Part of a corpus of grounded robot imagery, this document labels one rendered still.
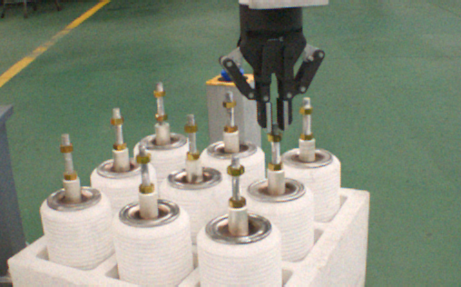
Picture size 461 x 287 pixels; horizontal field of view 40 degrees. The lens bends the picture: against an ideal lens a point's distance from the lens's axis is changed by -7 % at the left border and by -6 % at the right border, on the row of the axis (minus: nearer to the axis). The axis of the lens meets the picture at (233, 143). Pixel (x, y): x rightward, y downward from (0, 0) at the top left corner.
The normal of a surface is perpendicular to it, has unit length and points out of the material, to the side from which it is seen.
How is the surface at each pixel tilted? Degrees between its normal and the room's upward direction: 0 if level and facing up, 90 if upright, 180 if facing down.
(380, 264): 0
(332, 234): 0
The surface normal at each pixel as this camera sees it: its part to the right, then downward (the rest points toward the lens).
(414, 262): -0.04, -0.94
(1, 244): 0.72, 0.20
